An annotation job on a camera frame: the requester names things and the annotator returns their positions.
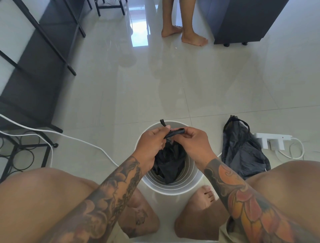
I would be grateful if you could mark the person's left hand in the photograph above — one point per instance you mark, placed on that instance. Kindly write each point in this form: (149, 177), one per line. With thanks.
(147, 146)

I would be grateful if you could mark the person's right hand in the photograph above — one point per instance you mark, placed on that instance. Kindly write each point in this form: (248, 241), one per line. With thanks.
(200, 147)

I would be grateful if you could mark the person's right thumb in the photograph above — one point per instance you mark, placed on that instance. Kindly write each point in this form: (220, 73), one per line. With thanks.
(188, 136)

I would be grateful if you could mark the person's left thumb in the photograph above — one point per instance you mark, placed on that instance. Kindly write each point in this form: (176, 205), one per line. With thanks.
(165, 128)

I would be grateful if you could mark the black trash bag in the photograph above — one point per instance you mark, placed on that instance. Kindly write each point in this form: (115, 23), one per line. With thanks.
(170, 162)

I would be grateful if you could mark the person's left forearm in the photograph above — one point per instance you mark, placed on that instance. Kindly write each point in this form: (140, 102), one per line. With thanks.
(107, 200)

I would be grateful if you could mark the person's right forearm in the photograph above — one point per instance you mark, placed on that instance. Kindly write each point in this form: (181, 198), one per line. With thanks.
(245, 205)

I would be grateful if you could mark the white round trash bin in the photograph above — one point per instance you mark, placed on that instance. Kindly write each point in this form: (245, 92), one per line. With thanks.
(186, 187)

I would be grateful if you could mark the crumpled black plastic bag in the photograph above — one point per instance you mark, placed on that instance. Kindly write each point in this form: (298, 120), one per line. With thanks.
(243, 155)

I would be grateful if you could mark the white plug adapter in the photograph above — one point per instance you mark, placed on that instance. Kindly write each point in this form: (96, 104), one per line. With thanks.
(263, 143)
(277, 144)

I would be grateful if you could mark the white power strip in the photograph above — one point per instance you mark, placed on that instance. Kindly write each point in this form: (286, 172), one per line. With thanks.
(273, 137)

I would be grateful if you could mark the person's leg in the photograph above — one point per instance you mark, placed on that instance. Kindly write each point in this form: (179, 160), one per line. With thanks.
(191, 30)
(170, 22)
(45, 200)
(287, 180)

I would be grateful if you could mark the beige shorts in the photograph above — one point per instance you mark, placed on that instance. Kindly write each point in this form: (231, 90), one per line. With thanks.
(226, 231)

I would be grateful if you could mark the person's right leg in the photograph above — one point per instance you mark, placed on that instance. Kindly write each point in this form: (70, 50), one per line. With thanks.
(287, 180)

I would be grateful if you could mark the black cabinet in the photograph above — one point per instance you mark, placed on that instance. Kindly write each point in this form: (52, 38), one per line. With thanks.
(245, 20)

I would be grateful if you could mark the black chair legs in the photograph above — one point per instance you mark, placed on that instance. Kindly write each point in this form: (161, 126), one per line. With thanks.
(110, 6)

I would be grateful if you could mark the person's left leg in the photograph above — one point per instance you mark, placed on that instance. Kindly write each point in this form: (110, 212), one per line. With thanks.
(45, 200)

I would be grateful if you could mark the black metal frame table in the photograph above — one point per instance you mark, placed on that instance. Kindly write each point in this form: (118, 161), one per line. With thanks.
(37, 75)

